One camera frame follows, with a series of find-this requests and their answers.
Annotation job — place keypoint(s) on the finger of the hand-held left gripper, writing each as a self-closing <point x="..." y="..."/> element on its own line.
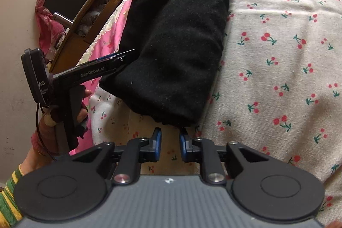
<point x="115" y="57"/>

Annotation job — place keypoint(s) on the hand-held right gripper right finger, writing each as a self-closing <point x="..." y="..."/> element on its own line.
<point x="183" y="146"/>

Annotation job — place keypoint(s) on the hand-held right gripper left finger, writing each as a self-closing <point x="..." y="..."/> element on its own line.
<point x="157" y="145"/>

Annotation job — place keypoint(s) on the black pants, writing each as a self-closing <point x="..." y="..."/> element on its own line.
<point x="173" y="43"/>

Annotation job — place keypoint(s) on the person's left forearm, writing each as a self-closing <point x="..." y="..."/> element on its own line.
<point x="34" y="161"/>

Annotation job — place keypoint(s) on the person's left hand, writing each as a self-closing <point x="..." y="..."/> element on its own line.
<point x="86" y="93"/>

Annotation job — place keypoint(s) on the wooden television cabinet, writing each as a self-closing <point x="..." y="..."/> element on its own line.
<point x="77" y="49"/>

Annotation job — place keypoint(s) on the grey bundle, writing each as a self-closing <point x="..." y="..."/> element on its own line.
<point x="88" y="19"/>

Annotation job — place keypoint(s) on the pink plastic bag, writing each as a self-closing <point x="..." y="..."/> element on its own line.
<point x="45" y="22"/>

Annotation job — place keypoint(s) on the cherry print bedsheet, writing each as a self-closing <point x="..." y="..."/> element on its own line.
<point x="267" y="70"/>

